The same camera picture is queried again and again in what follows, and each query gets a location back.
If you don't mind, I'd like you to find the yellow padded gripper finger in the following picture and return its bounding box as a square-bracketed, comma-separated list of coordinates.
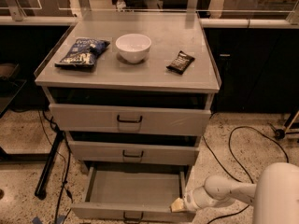
[170, 198, 186, 213]

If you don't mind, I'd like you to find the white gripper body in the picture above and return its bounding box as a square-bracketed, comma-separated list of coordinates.
[183, 187, 214, 211]

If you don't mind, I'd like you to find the grey bottom drawer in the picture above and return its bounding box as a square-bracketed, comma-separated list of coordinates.
[72, 162, 195, 224]

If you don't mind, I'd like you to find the grey drawer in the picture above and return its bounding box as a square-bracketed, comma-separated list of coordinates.
[72, 162, 195, 224]
[69, 141, 199, 165]
[50, 104, 211, 136]

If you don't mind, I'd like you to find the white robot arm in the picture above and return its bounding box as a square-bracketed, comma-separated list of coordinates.
[170, 162, 299, 224]

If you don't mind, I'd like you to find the grey middle drawer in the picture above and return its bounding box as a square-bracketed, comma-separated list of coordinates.
[69, 141, 199, 165]

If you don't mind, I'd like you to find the grey top drawer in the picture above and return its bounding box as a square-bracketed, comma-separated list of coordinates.
[50, 104, 211, 136]

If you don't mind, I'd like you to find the grey drawer cabinet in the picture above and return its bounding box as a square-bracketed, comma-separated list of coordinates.
[34, 10, 222, 175]

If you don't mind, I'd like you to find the wheeled cart base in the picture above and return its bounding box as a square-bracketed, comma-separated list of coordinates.
[270, 109, 299, 140]

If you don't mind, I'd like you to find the black snack bar wrapper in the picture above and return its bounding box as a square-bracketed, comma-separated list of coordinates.
[166, 50, 195, 75]

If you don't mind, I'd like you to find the black table leg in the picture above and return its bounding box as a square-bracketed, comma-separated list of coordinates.
[35, 131, 63, 200]

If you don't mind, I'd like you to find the white ceramic bowl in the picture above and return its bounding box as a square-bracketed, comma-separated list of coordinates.
[115, 34, 151, 63]

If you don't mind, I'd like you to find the blue chip bag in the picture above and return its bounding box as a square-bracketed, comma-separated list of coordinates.
[55, 38, 110, 68]

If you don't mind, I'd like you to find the clear plastic water bottle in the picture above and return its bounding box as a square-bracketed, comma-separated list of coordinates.
[116, 0, 126, 11]

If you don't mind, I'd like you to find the black floor cable right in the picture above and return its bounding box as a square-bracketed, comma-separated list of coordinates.
[202, 125, 291, 224]

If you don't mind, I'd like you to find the black floor cable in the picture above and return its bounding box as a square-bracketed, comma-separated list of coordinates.
[37, 109, 75, 224]
[202, 125, 291, 224]

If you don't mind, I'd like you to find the black floor cable left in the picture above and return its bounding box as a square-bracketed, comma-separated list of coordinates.
[37, 109, 75, 224]

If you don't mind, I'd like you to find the white horizontal rail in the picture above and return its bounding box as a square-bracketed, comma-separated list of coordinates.
[0, 16, 299, 29]

